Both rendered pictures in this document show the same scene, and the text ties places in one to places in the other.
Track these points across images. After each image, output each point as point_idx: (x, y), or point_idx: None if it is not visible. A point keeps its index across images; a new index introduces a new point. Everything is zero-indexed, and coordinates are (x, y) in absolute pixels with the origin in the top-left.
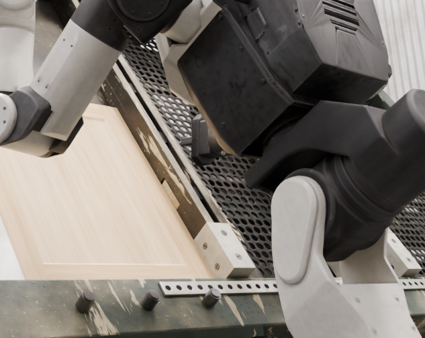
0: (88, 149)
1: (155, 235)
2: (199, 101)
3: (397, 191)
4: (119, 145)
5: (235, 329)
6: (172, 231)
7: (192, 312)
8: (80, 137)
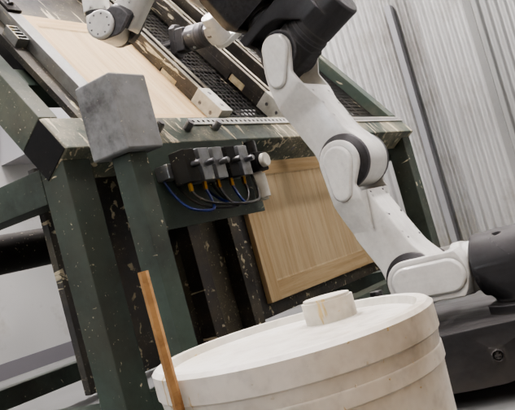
0: (111, 53)
1: (170, 98)
2: (209, 3)
3: (325, 33)
4: (127, 50)
5: (233, 141)
6: (177, 96)
7: (209, 133)
8: (104, 46)
